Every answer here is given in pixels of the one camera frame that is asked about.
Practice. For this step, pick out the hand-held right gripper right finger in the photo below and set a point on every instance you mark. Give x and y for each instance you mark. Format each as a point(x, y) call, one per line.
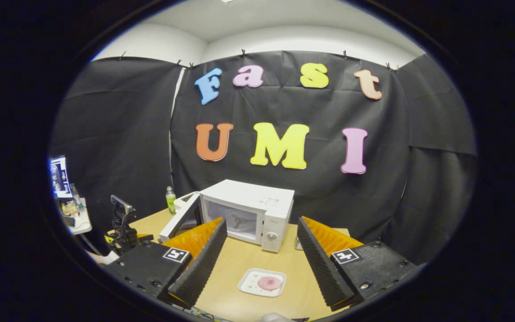
point(322, 268)

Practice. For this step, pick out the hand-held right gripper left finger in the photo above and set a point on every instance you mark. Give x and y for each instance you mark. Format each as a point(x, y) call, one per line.
point(206, 264)

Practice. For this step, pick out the white square plate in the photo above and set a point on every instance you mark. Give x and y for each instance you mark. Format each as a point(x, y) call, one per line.
point(249, 284)

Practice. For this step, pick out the pink ham slice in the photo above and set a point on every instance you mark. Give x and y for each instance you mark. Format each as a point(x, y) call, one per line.
point(269, 283)

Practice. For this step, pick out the white microwave oven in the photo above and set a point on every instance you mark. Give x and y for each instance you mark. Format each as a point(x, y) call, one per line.
point(248, 194)

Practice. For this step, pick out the white side table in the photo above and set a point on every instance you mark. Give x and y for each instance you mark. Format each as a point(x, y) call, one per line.
point(78, 221)

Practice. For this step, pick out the green drink bottle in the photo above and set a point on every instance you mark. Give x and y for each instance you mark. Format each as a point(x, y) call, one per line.
point(170, 201)

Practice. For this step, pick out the clear plastic bottle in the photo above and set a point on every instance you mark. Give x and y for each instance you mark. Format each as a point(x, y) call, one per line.
point(76, 197)

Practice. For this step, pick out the white plastic box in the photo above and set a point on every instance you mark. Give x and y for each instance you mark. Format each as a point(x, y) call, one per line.
point(182, 203)

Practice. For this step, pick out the computer monitor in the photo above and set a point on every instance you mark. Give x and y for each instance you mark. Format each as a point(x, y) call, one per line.
point(60, 176)

